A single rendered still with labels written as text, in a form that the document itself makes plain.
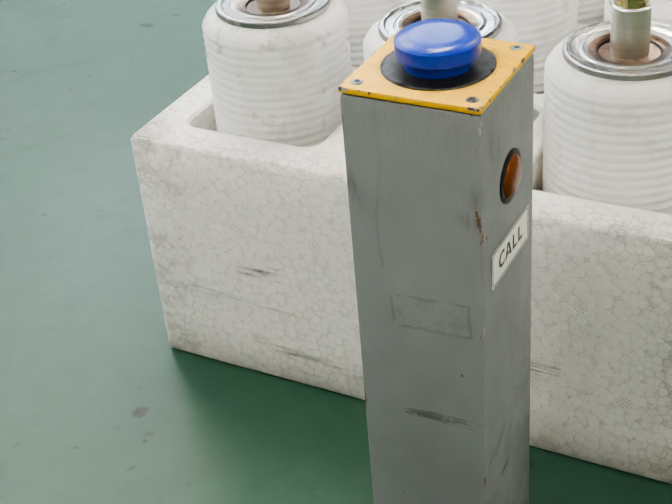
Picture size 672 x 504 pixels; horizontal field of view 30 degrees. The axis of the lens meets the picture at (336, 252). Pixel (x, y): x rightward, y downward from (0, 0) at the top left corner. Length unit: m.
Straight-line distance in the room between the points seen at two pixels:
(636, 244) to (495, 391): 0.13
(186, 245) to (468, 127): 0.36
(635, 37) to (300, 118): 0.22
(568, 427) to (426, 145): 0.30
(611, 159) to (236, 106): 0.25
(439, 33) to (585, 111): 0.16
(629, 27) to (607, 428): 0.25
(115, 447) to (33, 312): 0.19
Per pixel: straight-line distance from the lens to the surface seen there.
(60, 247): 1.09
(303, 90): 0.81
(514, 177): 0.60
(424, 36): 0.58
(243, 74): 0.81
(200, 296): 0.89
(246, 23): 0.80
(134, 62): 1.40
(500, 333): 0.64
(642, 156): 0.73
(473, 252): 0.59
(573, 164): 0.74
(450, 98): 0.56
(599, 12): 0.98
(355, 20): 0.90
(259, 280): 0.85
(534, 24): 0.86
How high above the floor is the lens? 0.57
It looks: 34 degrees down
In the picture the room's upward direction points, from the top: 5 degrees counter-clockwise
